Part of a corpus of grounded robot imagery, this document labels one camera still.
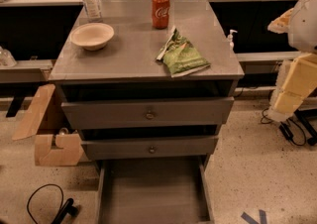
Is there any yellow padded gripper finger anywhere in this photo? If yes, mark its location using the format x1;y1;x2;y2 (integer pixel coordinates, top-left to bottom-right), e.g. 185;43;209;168
267;53;317;122
267;9;293;34

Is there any green jalapeno chip bag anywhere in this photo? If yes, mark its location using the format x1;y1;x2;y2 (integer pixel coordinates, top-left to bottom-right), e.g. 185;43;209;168
157;27;211;77

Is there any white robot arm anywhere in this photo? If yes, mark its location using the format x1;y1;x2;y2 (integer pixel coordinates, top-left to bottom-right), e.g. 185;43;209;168
267;0;317;122

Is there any grey drawer cabinet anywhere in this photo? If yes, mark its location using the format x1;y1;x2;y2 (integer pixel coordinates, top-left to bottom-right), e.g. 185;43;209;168
48;0;246;224

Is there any grey open bottom drawer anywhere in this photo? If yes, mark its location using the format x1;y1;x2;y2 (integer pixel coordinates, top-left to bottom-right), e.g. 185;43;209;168
95;157;215;224

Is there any grey middle drawer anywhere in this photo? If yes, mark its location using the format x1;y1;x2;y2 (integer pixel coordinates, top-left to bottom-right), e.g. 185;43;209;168
82;136;218;161

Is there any grey top drawer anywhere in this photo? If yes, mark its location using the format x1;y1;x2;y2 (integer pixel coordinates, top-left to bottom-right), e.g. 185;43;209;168
61;97;234;130

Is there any black metal stand leg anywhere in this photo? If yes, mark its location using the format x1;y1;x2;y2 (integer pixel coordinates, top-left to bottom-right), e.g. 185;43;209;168
294;109;317;146

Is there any white pump sanitizer bottle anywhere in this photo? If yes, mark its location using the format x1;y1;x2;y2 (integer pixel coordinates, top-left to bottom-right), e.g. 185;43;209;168
227;29;238;51

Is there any red coca-cola can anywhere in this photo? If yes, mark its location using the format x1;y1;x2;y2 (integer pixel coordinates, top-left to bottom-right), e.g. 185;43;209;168
152;0;170;29

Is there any white paper bowl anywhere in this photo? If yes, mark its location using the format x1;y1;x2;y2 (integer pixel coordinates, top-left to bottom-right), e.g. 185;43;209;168
69;23;114;51

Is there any brown cardboard box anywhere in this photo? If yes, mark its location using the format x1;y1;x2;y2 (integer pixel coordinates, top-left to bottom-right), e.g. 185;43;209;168
12;84;88;167

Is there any clear plastic container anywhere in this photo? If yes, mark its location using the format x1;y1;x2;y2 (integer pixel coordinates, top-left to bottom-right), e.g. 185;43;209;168
0;47;17;67

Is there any black floor cable right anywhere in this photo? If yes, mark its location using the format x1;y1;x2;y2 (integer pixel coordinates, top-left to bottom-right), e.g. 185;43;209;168
260;107;308;147

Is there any black floor cable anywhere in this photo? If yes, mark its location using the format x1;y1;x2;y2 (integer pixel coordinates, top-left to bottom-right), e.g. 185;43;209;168
260;107;308;147
26;183;80;224

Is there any black floor cable left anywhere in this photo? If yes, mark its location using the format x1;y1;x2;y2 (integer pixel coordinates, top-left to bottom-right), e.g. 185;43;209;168
26;183;80;224

